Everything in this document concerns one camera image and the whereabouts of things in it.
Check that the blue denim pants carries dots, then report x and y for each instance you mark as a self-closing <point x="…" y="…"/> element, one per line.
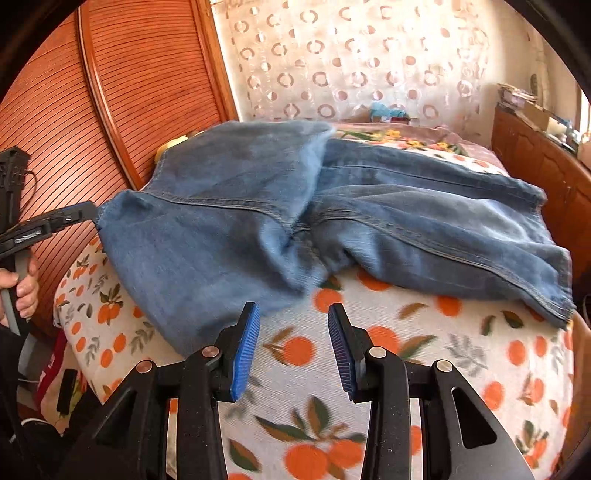
<point x="231" y="207"/>

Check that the orange fruit print sheet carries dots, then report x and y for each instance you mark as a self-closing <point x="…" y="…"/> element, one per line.
<point x="415" y="369"/>

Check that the stack of papers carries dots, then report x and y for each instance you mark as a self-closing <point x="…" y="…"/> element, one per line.
<point x="512" y="94"/>

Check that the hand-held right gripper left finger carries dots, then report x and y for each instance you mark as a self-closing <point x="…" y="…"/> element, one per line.
<point x="244" y="350"/>

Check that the yellow plush toy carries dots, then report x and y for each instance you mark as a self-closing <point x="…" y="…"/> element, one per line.
<point x="175" y="143"/>

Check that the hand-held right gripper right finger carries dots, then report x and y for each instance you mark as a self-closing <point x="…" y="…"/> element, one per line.
<point x="341" y="350"/>

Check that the small carton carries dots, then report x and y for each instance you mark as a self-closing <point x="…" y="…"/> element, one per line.
<point x="399" y="121"/>

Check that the circle pattern wall curtain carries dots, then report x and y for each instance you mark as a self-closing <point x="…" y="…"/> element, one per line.
<point x="346" y="55"/>

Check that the wooden cabinet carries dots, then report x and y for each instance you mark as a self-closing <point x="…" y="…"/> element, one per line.
<point x="545" y="161"/>

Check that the red cloth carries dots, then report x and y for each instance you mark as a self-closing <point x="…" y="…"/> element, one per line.
<point x="48" y="369"/>

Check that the black rectangular device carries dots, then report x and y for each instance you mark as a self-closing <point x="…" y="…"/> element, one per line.
<point x="67" y="390"/>

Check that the person's left hand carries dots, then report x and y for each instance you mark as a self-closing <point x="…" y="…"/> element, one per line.
<point x="28" y="288"/>

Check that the open cardboard box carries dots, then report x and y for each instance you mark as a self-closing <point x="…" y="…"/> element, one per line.
<point x="538" y="115"/>

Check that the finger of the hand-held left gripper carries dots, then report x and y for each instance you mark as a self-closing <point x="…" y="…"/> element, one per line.
<point x="74" y="214"/>

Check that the pale patterned window curtain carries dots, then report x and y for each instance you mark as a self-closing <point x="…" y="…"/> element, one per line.
<point x="538" y="64"/>

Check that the floral blanket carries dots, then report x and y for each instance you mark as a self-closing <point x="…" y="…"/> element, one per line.
<point x="415" y="138"/>

